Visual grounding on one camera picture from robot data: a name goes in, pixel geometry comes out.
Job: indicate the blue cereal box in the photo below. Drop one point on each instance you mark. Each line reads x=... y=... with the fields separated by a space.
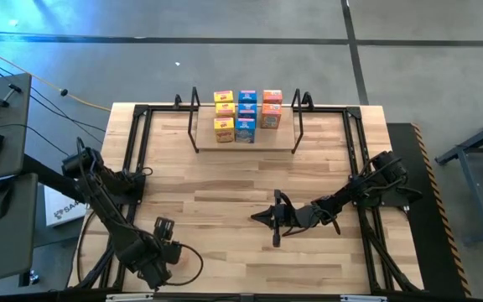
x=247 y=110
x=245 y=132
x=247 y=96

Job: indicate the white printed cardboard box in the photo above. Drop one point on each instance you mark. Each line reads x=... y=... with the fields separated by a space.
x=63 y=211

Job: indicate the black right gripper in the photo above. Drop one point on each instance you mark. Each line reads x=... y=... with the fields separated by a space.
x=296 y=217

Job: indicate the yellow Corn Pops cereal box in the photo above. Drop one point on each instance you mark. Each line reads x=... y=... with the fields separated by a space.
x=225 y=110
x=223 y=96
x=224 y=131

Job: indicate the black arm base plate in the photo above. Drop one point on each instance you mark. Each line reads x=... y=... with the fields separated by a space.
x=137 y=196
x=394 y=202

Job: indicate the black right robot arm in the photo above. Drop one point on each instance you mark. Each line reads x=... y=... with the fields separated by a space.
x=350 y=193

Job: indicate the black aluminium rig frame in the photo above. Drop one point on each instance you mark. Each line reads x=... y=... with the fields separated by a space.
x=370 y=247

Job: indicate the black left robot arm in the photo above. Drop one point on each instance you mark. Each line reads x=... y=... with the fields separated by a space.
x=107 y=209

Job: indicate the small black floor plug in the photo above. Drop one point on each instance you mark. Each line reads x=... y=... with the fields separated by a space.
x=63 y=92

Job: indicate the desk caster wheel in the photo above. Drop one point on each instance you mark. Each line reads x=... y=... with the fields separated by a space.
x=32 y=277

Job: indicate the black mat with hazard stripe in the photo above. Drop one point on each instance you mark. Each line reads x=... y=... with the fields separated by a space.
x=426 y=251

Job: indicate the silver metal bracket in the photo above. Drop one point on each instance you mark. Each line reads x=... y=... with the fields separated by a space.
x=363 y=298
x=128 y=297

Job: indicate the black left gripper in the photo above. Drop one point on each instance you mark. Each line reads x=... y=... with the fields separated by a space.
x=159 y=260

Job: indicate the blue metal stand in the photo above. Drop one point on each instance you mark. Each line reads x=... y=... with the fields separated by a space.
x=475 y=197

